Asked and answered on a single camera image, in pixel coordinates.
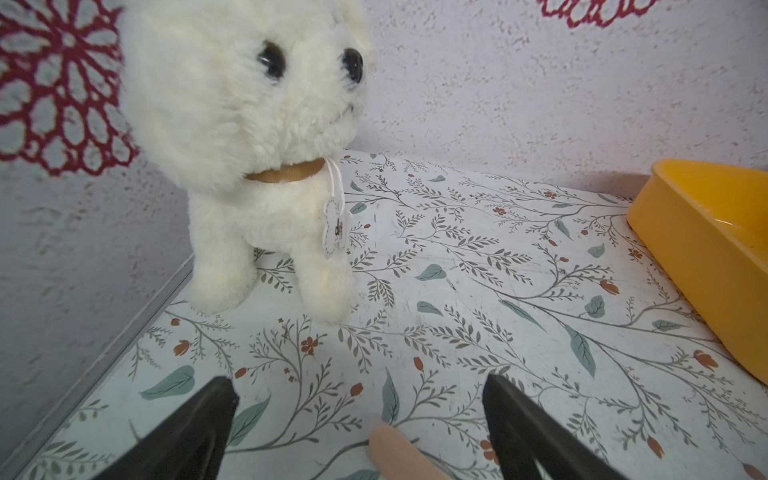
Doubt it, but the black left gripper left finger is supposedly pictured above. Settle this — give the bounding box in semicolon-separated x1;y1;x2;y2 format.
94;377;239;480

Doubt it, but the yellow storage box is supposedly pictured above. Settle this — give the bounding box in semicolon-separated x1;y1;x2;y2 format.
627;160;767;382

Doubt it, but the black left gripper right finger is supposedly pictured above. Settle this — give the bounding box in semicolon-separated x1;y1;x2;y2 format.
482;375;626;480

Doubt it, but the pink fruit knife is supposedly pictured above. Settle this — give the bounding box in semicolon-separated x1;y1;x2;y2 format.
368;425;449;480

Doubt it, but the white plush dog toy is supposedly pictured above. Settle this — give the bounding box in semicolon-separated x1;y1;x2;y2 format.
119;1;375;324

